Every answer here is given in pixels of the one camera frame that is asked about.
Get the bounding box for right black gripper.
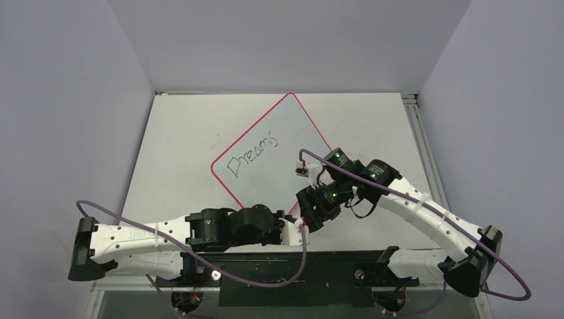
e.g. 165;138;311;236
296;176;353;234

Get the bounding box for pink-framed whiteboard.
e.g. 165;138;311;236
210;93;331;212

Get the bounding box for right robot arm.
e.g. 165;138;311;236
295;148;503;297

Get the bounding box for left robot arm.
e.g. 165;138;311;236
68;201;297;286

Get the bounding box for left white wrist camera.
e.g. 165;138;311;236
280;217;309;247

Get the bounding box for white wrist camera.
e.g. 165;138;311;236
295;160;325;188
280;217;309;247

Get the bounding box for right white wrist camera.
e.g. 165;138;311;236
295;160;325;188

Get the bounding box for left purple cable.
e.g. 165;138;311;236
76;200;309;289

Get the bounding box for purple cable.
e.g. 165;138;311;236
76;200;309;289
299;148;532;302

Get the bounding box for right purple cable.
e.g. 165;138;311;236
299;148;532;302

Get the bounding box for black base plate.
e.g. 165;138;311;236
156;251;420;308

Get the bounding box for aluminium rail right side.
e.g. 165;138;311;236
401;94;451;211

